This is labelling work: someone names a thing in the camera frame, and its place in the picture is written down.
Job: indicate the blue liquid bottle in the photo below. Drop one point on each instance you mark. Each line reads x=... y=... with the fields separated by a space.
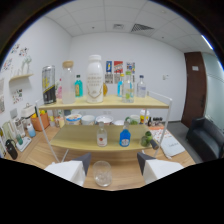
x=125 y=137

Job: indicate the square ceiling diffuser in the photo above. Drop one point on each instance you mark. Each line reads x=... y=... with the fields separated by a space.
x=118 y=26

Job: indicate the orange storage basket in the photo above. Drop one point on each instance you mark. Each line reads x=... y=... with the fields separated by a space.
x=40 y=123

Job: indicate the wooden wall shelf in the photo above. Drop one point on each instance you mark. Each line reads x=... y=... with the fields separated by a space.
x=20 y=77

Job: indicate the clear bottle red label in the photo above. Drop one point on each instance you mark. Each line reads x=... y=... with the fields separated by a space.
x=102 y=137

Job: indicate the clear bottle green cap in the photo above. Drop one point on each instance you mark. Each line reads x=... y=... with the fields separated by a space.
x=128 y=88

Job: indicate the clear drinking glass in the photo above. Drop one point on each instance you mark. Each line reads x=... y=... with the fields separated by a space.
x=102 y=175

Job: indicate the yellow red lidded container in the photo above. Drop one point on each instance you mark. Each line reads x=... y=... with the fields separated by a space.
x=144 y=116

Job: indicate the white tray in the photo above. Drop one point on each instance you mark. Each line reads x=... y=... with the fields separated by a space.
x=24 y=145

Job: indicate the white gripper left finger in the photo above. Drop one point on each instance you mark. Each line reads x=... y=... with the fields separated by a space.
x=75 y=170

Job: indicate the multicolour wall poster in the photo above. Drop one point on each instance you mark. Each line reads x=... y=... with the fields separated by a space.
x=130 y=66

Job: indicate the black armchair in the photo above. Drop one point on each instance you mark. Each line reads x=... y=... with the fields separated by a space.
x=206 y=138

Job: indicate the red wall poster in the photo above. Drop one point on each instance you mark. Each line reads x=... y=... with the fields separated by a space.
x=118 y=66

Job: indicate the dark muddler wooden end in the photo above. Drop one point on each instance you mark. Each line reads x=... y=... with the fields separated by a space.
x=154 y=144

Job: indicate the ceiling light panel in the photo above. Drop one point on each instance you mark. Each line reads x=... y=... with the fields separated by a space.
x=206 y=41

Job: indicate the small pink bottle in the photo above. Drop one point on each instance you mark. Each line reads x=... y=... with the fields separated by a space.
x=59 y=90

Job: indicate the blue wall poster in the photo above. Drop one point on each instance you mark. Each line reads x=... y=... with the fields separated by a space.
x=109 y=68

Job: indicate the blue rimmed bowl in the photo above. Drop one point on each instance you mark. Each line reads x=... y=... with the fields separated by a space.
x=73 y=119

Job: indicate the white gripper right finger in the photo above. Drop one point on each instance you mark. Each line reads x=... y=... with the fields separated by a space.
x=155 y=168

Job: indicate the brown door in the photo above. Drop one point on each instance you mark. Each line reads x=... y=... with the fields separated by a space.
x=194 y=90

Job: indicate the large white bottle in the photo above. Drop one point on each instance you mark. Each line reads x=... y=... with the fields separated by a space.
x=94 y=81

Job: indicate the small clear bottle blue cap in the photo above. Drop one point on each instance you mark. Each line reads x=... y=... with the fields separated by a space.
x=141 y=88

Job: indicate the white notebook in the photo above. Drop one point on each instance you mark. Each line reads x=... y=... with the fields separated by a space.
x=173 y=146

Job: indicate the clear bottle cork lid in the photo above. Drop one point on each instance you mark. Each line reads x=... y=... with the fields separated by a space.
x=68 y=85

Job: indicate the ceiling air vent grille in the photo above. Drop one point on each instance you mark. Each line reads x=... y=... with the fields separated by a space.
x=142 y=27

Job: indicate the black yellow tall can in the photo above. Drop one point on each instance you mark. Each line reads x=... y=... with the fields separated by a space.
x=49 y=86

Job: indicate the blue white jar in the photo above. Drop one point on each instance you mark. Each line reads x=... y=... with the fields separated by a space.
x=31 y=131

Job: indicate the black bag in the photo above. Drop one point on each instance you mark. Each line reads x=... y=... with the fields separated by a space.
x=11 y=150

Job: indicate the green cup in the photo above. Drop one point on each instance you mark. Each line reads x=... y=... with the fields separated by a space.
x=19 y=139

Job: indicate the red patterned paper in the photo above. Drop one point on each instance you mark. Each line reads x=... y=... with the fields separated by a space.
x=156 y=129

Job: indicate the small teal bottle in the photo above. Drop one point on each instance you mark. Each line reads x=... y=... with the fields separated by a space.
x=78 y=88

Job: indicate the white frame wooden shelf rack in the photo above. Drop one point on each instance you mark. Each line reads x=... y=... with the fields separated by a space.
x=83 y=136

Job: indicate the small light blue bottle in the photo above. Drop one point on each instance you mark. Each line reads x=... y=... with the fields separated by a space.
x=120 y=86

